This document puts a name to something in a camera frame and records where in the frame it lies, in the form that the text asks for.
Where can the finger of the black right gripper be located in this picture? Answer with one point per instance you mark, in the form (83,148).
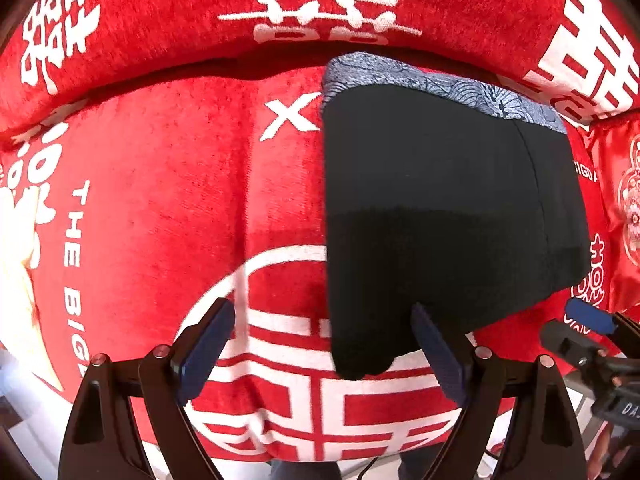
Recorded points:
(590,360)
(622,331)

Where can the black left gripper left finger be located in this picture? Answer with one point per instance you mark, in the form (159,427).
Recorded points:
(102,438)

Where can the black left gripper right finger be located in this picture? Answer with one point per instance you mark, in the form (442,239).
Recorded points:
(543,439)

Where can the black pants with grey waistband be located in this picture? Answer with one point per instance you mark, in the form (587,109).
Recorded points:
(442,191)

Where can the red sofa seat cover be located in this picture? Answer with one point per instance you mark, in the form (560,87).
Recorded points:
(158,196)

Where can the red sofa back cushion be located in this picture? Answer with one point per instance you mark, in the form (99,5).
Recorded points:
(578,55)

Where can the red embroidered pillow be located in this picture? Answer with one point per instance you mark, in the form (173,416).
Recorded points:
(614,150)

